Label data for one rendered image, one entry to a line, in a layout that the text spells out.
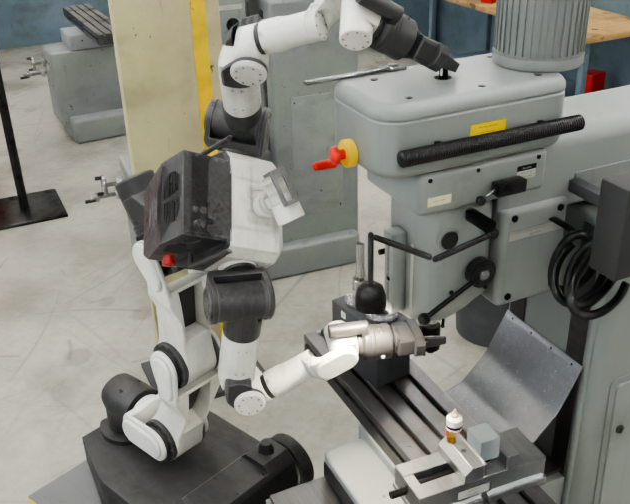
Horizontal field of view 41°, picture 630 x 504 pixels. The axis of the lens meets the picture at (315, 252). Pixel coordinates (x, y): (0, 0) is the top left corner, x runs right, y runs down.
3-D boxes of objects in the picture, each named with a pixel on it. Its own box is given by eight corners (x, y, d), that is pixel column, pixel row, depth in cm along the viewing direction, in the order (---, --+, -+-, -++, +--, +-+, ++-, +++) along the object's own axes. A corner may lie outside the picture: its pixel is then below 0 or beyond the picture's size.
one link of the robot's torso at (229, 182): (119, 292, 203) (192, 261, 175) (123, 161, 211) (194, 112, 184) (223, 304, 220) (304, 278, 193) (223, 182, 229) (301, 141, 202)
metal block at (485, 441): (479, 463, 196) (481, 443, 193) (466, 447, 201) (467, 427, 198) (498, 456, 197) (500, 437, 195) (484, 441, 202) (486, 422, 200)
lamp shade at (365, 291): (348, 307, 190) (347, 283, 187) (368, 294, 194) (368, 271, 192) (372, 317, 185) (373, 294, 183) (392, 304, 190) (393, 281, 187)
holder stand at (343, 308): (376, 389, 236) (377, 329, 226) (332, 352, 252) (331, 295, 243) (409, 374, 241) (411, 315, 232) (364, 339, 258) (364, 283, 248)
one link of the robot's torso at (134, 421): (123, 442, 269) (118, 409, 263) (172, 412, 282) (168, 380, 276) (164, 471, 257) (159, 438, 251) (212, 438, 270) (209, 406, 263)
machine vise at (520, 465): (420, 526, 190) (422, 490, 185) (390, 483, 202) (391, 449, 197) (547, 481, 202) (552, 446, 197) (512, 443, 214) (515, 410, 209)
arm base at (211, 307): (206, 336, 192) (213, 312, 183) (196, 288, 198) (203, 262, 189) (268, 330, 197) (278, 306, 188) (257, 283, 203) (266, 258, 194)
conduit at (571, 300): (566, 332, 188) (577, 251, 178) (521, 299, 201) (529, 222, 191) (628, 312, 195) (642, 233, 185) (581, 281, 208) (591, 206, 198)
